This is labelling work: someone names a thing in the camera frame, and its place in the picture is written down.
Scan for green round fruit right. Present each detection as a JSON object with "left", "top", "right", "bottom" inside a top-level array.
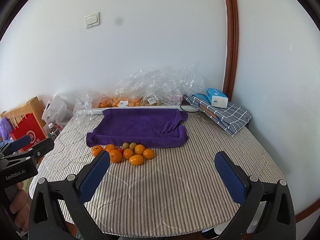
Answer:
[{"left": 129, "top": 142, "right": 137, "bottom": 150}]

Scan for oval orange fruit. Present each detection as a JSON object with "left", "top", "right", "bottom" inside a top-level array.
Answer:
[
  {"left": 129, "top": 154, "right": 144, "bottom": 166},
  {"left": 143, "top": 149, "right": 155, "bottom": 159}
]

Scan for person's left hand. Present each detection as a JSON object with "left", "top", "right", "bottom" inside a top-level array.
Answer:
[{"left": 10, "top": 182, "right": 30, "bottom": 232}]

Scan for striped quilted table cover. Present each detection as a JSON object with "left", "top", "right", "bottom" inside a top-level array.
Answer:
[{"left": 29, "top": 109, "right": 287, "bottom": 238}]

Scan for brown wooden door frame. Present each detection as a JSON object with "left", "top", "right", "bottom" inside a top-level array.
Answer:
[{"left": 222, "top": 0, "right": 239, "bottom": 100}]

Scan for purple towel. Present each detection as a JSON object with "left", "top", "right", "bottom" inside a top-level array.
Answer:
[{"left": 86, "top": 109, "right": 188, "bottom": 148}]

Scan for cardboard box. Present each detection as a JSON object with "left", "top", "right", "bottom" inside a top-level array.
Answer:
[{"left": 1, "top": 96, "right": 46, "bottom": 128}]

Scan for grey checked folded cloth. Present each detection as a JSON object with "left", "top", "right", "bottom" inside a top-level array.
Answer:
[{"left": 184, "top": 94, "right": 253, "bottom": 137}]

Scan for red paper bag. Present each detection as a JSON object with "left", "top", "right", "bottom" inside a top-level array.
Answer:
[{"left": 10, "top": 113, "right": 46, "bottom": 151}]

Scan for oval orange fruit front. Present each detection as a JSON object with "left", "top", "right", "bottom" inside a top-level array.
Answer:
[{"left": 129, "top": 154, "right": 144, "bottom": 166}]

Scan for mandarin back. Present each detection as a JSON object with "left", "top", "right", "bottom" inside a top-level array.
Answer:
[{"left": 104, "top": 144, "right": 117, "bottom": 153}]

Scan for green round fruit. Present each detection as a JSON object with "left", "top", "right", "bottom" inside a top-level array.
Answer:
[
  {"left": 129, "top": 142, "right": 137, "bottom": 150},
  {"left": 123, "top": 142, "right": 130, "bottom": 150}
]

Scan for clear plastic fruit bags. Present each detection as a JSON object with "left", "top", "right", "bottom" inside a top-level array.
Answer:
[{"left": 73, "top": 63, "right": 206, "bottom": 114}]

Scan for white plastic bag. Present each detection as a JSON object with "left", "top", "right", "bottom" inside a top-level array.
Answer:
[{"left": 42, "top": 95, "right": 73, "bottom": 129}]

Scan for green round fruit left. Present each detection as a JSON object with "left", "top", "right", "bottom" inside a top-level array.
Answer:
[{"left": 123, "top": 142, "right": 130, "bottom": 150}]

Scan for large mandarin with stem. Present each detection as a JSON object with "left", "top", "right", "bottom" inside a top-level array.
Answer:
[{"left": 109, "top": 150, "right": 123, "bottom": 164}]

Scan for blue white tissue box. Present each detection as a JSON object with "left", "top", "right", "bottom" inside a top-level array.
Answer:
[{"left": 206, "top": 88, "right": 228, "bottom": 108}]

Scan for white wall switch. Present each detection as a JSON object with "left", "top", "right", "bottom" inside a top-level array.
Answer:
[{"left": 85, "top": 12, "right": 100, "bottom": 29}]

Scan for round orange fruit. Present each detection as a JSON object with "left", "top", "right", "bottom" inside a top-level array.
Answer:
[
  {"left": 123, "top": 148, "right": 134, "bottom": 160},
  {"left": 134, "top": 144, "right": 146, "bottom": 155}
]

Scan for round orange fruit back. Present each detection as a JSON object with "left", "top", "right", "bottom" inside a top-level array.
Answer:
[{"left": 134, "top": 144, "right": 146, "bottom": 155}]

